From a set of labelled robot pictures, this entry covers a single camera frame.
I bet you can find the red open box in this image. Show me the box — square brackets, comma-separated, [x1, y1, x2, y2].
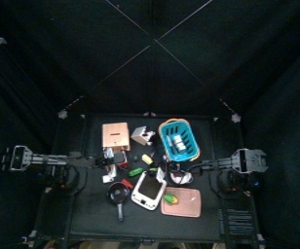
[112, 150, 131, 169]

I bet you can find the blue plastic basket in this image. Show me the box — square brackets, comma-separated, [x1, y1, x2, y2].
[158, 118, 200, 162]

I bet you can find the green toy pepper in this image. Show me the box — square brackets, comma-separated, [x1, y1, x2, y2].
[127, 167, 144, 177]

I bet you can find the small red toy piece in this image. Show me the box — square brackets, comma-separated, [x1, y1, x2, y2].
[120, 178, 134, 190]

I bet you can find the tan wooden box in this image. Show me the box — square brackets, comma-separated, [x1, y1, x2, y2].
[100, 122, 131, 152]

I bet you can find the white toy tablet scale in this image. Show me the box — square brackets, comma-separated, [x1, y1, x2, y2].
[130, 170, 168, 212]

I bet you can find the black toy frying pan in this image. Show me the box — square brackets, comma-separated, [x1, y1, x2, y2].
[107, 181, 131, 223]

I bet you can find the green yellow toy vegetable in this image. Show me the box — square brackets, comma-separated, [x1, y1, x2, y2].
[163, 193, 179, 205]

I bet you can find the white grey toy appliance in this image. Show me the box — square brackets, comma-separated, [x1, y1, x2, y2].
[130, 125, 156, 146]

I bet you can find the pink cutting board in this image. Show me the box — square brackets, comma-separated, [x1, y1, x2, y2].
[159, 187, 202, 219]

